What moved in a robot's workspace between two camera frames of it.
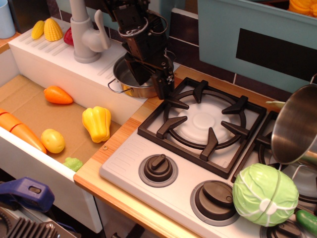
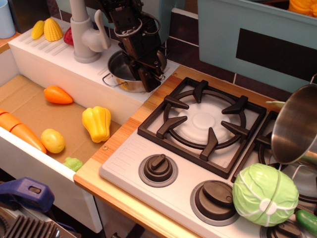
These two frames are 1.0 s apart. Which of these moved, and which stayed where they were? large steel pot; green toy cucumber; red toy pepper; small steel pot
Moved: small steel pot
Stayed: green toy cucumber; red toy pepper; large steel pot
